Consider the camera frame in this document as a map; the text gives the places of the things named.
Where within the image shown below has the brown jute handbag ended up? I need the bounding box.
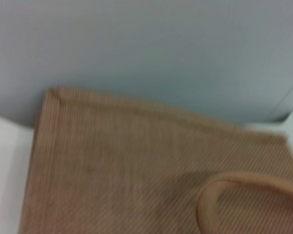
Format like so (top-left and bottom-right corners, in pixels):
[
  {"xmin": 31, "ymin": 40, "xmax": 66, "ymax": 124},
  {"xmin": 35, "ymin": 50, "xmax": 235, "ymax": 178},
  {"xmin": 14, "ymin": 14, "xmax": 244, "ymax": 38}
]
[{"xmin": 18, "ymin": 85, "xmax": 293, "ymax": 234}]

